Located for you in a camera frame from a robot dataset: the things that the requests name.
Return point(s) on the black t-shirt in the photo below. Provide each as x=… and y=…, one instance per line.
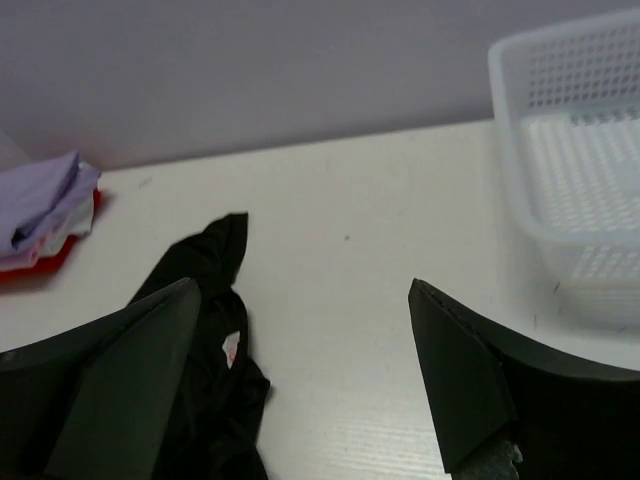
x=218, y=408

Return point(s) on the folded red t-shirt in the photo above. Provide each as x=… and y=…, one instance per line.
x=77, y=225

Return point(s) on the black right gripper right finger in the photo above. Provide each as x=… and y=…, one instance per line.
x=505, y=406

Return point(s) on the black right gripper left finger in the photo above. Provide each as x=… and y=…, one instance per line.
x=94, y=402

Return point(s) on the white plastic basket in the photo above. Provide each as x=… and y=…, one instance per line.
x=566, y=107

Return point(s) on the folded lavender t-shirt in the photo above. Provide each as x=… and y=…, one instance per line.
x=37, y=197

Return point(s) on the folded pink t-shirt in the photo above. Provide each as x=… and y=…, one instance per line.
x=45, y=247

